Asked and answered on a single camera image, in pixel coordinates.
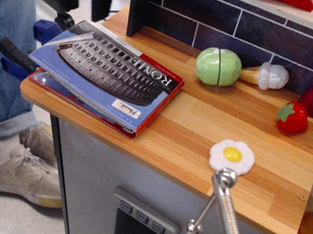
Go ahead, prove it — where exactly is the black office chair base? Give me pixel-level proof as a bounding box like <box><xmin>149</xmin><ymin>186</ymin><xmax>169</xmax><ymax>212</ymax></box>
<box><xmin>43</xmin><ymin>0</ymin><xmax>74</xmax><ymax>31</ymax></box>

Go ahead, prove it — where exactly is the red toy strawberry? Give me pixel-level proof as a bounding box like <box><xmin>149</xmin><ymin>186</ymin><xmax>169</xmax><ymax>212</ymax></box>
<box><xmin>276</xmin><ymin>101</ymin><xmax>308</xmax><ymax>133</ymax></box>

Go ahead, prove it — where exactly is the blue black bar clamp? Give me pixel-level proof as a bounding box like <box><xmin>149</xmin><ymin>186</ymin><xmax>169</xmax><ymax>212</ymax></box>
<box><xmin>0</xmin><ymin>20</ymin><xmax>62</xmax><ymax>80</ymax></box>

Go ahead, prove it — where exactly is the red toy chili pepper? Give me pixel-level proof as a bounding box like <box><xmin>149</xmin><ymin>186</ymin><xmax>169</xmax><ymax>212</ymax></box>
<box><xmin>275</xmin><ymin>0</ymin><xmax>313</xmax><ymax>12</ymax></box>

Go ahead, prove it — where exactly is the near beige sneaker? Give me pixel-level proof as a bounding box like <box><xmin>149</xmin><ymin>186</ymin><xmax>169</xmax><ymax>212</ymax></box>
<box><xmin>0</xmin><ymin>145</ymin><xmax>62</xmax><ymax>209</ymax></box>

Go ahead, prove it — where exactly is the far beige sneaker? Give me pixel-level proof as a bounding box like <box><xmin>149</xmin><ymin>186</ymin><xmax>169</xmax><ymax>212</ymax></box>
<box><xmin>19</xmin><ymin>122</ymin><xmax>57</xmax><ymax>169</ymax></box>

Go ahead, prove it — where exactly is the black vertical side panel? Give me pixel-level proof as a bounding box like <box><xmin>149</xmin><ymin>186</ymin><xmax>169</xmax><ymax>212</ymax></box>
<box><xmin>126</xmin><ymin>0</ymin><xmax>149</xmax><ymax>37</ymax></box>

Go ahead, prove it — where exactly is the beige sneaker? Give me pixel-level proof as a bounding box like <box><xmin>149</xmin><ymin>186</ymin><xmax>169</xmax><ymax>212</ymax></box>
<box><xmin>0</xmin><ymin>145</ymin><xmax>62</xmax><ymax>209</ymax></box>
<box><xmin>19</xmin><ymin>122</ymin><xmax>57</xmax><ymax>169</ymax></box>

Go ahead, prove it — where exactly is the toy ice cream cone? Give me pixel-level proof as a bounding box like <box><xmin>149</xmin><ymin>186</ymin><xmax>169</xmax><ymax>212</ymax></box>
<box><xmin>239</xmin><ymin>62</ymin><xmax>289</xmax><ymax>90</ymax></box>

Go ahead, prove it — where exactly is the metal clamp screw handle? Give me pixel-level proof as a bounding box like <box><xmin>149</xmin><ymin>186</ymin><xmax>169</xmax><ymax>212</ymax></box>
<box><xmin>186</xmin><ymin>168</ymin><xmax>240</xmax><ymax>234</ymax></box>

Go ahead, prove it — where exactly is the grey toy kitchen cabinet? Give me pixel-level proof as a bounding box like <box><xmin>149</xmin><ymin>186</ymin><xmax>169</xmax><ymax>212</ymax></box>
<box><xmin>35</xmin><ymin>114</ymin><xmax>289</xmax><ymax>234</ymax></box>

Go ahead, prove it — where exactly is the Rome picture book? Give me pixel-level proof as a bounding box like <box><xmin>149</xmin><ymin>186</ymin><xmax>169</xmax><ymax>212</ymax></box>
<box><xmin>29</xmin><ymin>20</ymin><xmax>185</xmax><ymax>139</ymax></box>

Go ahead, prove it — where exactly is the toy fried egg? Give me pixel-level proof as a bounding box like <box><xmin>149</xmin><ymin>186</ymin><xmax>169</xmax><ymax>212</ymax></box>
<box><xmin>209</xmin><ymin>139</ymin><xmax>255</xmax><ymax>176</ymax></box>

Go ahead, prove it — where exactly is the grey oven control panel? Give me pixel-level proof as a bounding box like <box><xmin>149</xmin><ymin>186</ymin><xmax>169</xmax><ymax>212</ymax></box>
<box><xmin>111</xmin><ymin>187</ymin><xmax>181</xmax><ymax>234</ymax></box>

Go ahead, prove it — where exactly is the green toy cabbage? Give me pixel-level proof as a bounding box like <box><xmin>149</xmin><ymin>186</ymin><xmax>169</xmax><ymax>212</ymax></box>
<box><xmin>195</xmin><ymin>47</ymin><xmax>242</xmax><ymax>87</ymax></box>

